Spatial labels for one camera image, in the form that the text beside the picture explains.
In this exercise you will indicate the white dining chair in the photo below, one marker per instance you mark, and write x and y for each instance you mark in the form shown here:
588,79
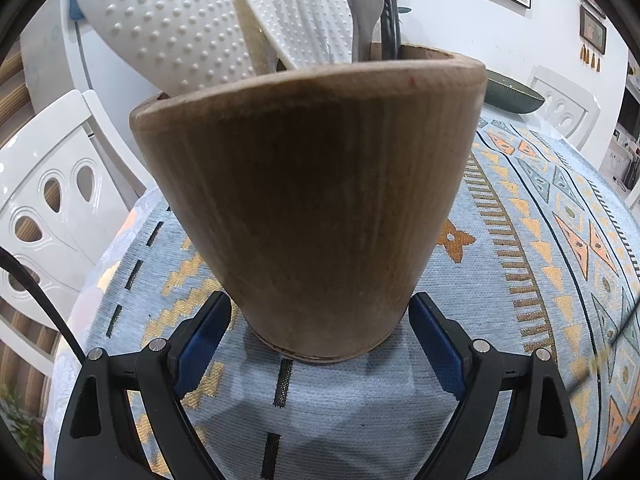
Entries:
45,160
580,95

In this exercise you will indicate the wooden utensil holder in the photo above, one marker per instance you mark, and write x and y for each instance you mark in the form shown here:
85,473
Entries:
300,200

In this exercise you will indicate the dark green ribbed bowl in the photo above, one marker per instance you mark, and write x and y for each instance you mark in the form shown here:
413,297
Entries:
510,95

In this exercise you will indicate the dark shelf unit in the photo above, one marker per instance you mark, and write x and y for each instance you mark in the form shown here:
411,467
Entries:
629,125

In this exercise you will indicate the patterned light blue tablecloth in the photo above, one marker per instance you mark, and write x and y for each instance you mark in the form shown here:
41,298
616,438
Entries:
350,410

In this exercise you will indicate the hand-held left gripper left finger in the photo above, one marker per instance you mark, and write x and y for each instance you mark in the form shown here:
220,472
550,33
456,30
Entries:
202,347

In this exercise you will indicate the green potted plant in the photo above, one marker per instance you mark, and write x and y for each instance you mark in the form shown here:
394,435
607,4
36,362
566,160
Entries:
20,425

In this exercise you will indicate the white refrigerator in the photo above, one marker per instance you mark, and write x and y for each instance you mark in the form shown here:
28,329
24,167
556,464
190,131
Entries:
45,60

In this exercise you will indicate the hanging brown tassels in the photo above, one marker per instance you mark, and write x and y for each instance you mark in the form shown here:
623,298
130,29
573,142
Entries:
591,60

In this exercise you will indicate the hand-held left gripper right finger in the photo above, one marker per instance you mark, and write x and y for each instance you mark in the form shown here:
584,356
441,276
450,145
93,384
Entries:
440,350

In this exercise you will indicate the large white dotted ladle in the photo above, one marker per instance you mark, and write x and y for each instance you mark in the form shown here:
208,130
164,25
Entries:
165,25

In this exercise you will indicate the white dotted spoon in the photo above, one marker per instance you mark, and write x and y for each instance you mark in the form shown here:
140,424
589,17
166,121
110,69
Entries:
300,10

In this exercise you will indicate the grey spoon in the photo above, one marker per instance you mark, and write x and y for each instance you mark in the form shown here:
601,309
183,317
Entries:
362,5

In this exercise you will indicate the small framed wall picture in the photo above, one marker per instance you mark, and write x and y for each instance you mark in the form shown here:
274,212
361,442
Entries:
593,30

